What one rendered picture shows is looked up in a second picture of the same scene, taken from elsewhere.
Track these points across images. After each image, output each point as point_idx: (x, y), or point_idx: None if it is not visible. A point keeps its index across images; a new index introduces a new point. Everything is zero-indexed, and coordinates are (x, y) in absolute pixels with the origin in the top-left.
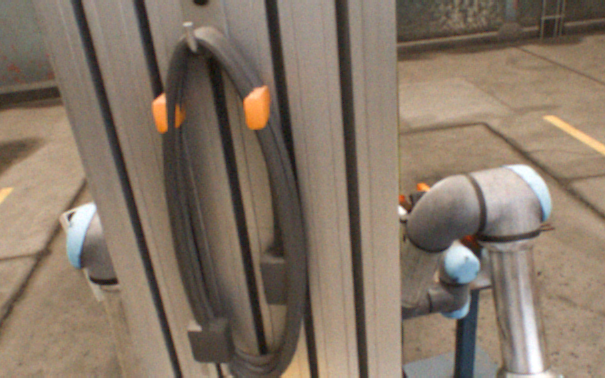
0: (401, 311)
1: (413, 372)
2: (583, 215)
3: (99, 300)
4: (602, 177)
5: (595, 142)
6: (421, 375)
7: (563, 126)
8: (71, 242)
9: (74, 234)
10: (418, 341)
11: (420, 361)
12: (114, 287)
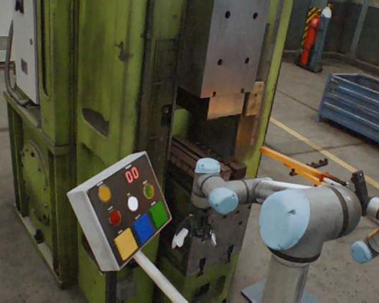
0: (372, 255)
1: (250, 294)
2: (305, 178)
3: (107, 270)
4: (305, 154)
5: (292, 130)
6: (257, 295)
7: (270, 118)
8: (297, 227)
9: (299, 220)
10: (243, 271)
11: (252, 286)
12: (310, 263)
